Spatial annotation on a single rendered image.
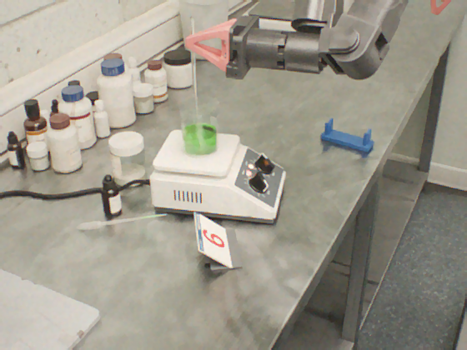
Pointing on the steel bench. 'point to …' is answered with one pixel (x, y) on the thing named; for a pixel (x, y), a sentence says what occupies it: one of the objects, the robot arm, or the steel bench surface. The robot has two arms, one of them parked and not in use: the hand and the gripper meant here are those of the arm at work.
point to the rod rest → (347, 137)
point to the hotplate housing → (209, 194)
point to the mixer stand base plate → (40, 317)
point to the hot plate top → (172, 145)
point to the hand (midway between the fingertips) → (191, 42)
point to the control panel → (263, 177)
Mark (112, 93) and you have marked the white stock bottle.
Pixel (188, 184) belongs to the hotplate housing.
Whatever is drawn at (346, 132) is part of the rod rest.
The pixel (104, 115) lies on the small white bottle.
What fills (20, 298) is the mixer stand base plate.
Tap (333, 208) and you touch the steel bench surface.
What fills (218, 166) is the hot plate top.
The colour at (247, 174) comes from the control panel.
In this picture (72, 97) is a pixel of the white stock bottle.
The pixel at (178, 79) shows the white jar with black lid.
